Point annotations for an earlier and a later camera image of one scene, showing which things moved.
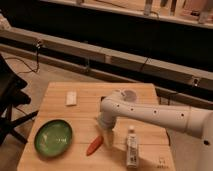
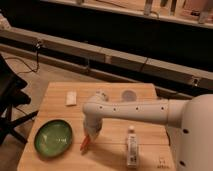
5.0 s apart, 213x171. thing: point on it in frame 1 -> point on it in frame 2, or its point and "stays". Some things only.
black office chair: x=11 y=96 stays
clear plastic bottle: x=131 y=148 stays
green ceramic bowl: x=53 y=137 stays
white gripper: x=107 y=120 -> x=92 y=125
